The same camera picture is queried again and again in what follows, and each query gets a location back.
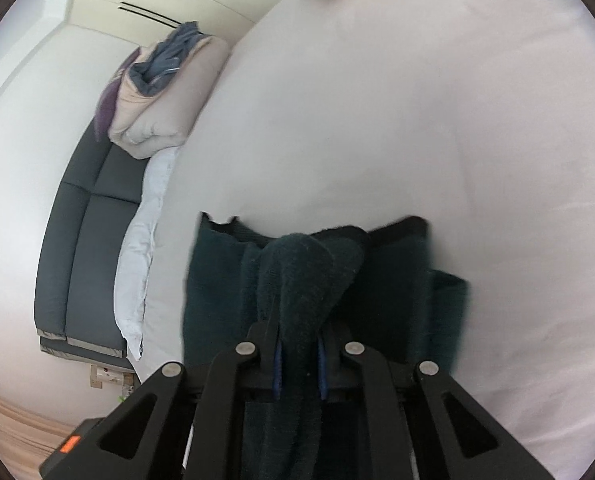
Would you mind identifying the dark grey padded headboard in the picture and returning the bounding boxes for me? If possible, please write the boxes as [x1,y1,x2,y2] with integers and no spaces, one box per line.
[34,122,143,361]

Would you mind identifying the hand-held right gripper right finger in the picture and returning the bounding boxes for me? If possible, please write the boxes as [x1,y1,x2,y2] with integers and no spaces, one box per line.
[317,327,553,480]

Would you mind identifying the folded beige comforter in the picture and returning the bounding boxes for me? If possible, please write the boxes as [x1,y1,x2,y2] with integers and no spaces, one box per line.
[108,35,232,161]

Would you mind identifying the white pillow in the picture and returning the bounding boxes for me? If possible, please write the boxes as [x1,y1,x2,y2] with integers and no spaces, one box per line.
[114,145,181,361]

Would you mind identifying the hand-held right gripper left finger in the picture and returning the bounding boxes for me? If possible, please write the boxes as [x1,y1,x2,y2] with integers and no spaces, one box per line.
[98,322,283,480]

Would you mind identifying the small wooden box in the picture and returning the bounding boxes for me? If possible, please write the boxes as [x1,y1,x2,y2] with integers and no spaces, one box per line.
[88,364,137,397]

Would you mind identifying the bed with pale sheet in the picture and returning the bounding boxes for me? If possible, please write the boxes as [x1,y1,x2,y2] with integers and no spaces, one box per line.
[132,0,595,480]

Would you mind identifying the dark green fleece garment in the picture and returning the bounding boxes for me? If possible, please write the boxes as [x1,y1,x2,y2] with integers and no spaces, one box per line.
[182,212,471,480]

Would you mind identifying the blue clothes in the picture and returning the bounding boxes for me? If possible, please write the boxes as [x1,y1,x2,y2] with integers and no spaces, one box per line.
[129,21,213,97]

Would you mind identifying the purple cushion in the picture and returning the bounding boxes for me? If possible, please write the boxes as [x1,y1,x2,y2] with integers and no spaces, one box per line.
[92,47,141,142]

